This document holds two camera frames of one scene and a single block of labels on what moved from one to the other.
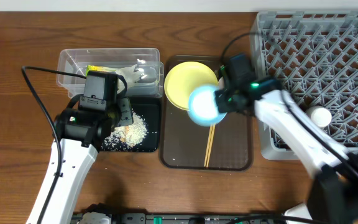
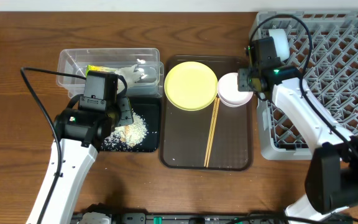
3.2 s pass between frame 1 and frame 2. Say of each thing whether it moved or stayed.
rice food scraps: stayed
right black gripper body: moved
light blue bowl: moved
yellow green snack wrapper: stayed
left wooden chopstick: stayed
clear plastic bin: stayed
